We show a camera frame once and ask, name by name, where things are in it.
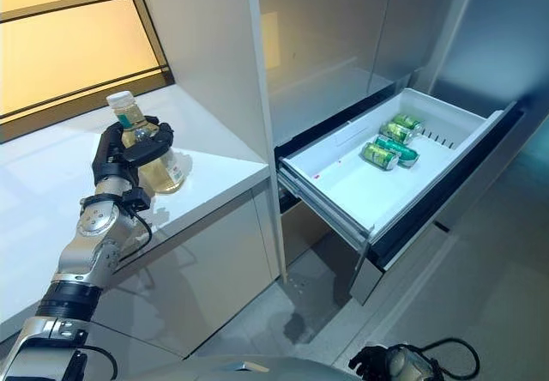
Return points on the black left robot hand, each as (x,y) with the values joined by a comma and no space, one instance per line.
(109,162)

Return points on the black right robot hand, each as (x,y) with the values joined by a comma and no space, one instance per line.
(369,364)

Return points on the yellow drink bottle white cap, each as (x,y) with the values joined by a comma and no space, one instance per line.
(165,175)

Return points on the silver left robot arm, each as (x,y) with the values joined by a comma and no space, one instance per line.
(77,269)

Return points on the white fridge drawer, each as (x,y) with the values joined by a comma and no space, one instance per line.
(343,188)

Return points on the stainless steel fridge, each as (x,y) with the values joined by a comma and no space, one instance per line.
(326,33)

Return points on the grey robot torso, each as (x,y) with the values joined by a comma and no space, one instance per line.
(274,370)

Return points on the black framed backlit window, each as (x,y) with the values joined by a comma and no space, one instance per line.
(73,42)

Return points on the white counter cabinet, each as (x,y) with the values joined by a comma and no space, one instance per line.
(206,243)

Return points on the white tall cabinet panel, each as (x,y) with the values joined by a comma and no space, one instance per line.
(214,55)

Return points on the teal green soda can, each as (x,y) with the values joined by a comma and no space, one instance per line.
(399,151)

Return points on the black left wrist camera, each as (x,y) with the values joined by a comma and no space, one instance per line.
(137,198)

